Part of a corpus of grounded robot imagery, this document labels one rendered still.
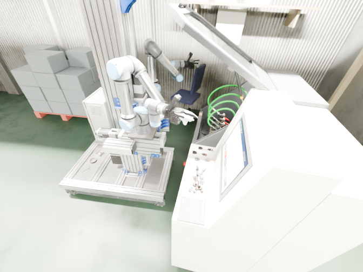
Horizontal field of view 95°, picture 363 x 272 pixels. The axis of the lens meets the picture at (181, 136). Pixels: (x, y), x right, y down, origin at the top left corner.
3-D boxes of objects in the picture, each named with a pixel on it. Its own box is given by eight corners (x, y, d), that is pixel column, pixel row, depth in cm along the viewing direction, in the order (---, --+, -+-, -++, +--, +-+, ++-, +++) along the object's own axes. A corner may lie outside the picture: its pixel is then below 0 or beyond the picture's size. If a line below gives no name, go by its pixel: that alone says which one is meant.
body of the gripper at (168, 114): (183, 121, 106) (168, 115, 111) (186, 108, 101) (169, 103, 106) (177, 125, 100) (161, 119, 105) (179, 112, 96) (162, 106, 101)
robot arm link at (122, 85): (142, 126, 141) (134, 57, 107) (129, 135, 131) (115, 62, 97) (132, 121, 146) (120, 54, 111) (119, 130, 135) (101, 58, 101)
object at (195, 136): (198, 121, 213) (200, 110, 203) (201, 122, 213) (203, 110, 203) (190, 155, 166) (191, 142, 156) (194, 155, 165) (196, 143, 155)
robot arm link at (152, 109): (151, 107, 117) (150, 95, 112) (163, 111, 113) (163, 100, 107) (143, 111, 112) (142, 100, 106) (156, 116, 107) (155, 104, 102)
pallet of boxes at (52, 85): (112, 104, 400) (98, 47, 323) (94, 123, 335) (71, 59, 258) (64, 99, 408) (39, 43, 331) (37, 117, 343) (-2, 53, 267)
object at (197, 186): (193, 167, 129) (193, 162, 126) (206, 169, 128) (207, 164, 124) (187, 192, 112) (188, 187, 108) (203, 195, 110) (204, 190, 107)
